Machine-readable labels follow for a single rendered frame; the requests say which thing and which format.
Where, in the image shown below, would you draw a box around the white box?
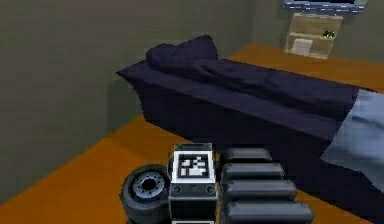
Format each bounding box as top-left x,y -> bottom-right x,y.
293,38 -> 314,56

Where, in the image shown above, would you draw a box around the light blue blanket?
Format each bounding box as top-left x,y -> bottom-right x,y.
319,89 -> 384,193

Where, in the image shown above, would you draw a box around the dark navy pillow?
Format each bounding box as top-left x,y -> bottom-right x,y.
145,34 -> 220,73

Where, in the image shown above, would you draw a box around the window with blue blinds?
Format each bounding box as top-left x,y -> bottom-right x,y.
282,0 -> 369,15

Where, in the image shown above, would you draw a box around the dark navy bed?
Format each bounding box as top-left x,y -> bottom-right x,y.
116,34 -> 384,224

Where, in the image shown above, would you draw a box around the beige wooden shelf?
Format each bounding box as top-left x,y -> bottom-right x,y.
285,12 -> 344,60

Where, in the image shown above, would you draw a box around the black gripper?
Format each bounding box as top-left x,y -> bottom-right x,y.
119,164 -> 173,224

